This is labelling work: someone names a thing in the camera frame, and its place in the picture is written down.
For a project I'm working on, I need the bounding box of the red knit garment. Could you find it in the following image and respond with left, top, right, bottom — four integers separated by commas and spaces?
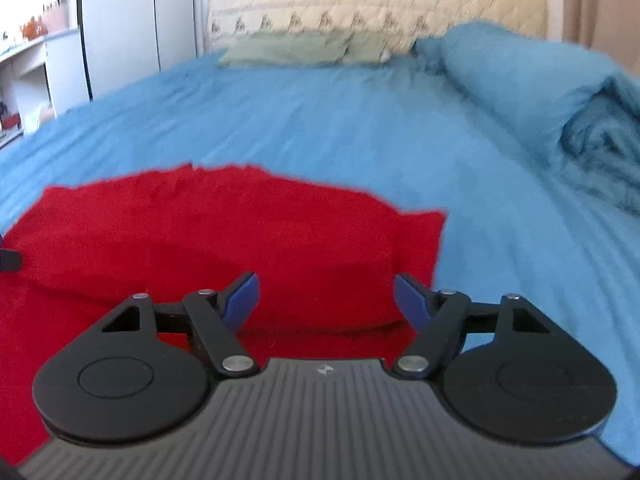
1, 166, 446, 464

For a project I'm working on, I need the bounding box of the blue bed sheet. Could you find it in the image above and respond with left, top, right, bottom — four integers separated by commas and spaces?
1, 56, 639, 462

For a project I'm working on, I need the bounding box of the white shelf unit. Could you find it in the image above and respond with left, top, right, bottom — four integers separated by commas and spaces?
1, 0, 90, 146

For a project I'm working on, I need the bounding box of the orange toy on shelf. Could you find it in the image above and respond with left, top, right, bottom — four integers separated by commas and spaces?
21, 18, 48, 41

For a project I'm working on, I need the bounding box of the white wardrobe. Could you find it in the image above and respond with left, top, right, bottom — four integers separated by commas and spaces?
77, 0, 196, 99

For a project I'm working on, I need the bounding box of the rolled blue blanket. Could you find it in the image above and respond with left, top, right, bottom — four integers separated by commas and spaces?
413, 22, 639, 214

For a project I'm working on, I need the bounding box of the green pillow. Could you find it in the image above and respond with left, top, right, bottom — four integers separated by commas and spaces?
218, 30, 392, 67

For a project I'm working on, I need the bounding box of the beige curtain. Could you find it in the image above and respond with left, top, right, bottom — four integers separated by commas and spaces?
562, 0, 640, 76

